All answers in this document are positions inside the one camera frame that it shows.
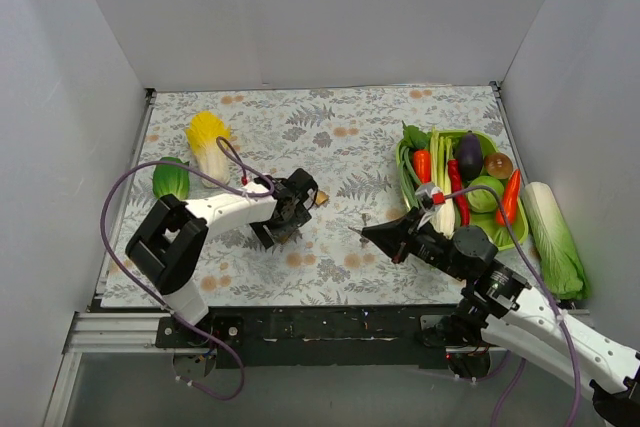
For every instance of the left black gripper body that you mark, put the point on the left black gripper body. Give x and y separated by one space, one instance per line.
298 214

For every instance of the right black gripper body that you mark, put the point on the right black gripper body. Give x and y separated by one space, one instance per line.
403 239

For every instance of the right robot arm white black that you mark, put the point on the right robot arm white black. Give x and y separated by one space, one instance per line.
500 307

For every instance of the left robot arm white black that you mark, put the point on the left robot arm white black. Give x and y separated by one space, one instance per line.
167 245

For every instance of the small brass padlock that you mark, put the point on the small brass padlock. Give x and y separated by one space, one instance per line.
320 198

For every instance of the white green scallions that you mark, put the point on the white green scallions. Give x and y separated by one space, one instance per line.
444 219

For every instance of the green long beans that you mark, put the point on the green long beans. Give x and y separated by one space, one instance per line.
408 179

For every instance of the round green cabbage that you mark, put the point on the round green cabbage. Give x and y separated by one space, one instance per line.
480 200

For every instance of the green plastic basket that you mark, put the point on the green plastic basket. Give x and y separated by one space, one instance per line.
504 237

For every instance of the red chili pepper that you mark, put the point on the red chili pepper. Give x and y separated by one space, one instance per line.
457 186

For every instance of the orange red pepper left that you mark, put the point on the orange red pepper left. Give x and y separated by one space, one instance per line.
421 163

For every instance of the green spinach leaves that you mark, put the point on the green spinach leaves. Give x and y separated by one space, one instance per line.
414 139

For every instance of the orange carrot pepper right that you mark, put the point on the orange carrot pepper right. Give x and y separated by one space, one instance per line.
510 200

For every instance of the floral table cloth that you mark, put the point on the floral table cloth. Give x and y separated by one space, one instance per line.
346 139

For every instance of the purple eggplant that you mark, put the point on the purple eggplant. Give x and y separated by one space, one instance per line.
469 157

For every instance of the brown mushroom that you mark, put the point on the brown mushroom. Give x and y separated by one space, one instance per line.
498 165

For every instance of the yellow napa cabbage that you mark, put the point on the yellow napa cabbage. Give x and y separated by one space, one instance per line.
202 135

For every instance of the green bok choy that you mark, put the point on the green bok choy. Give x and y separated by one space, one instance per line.
169 179

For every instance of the large green napa cabbage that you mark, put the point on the large green napa cabbage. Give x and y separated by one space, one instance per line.
561 267

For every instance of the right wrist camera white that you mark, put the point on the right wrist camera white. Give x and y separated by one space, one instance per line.
430 198

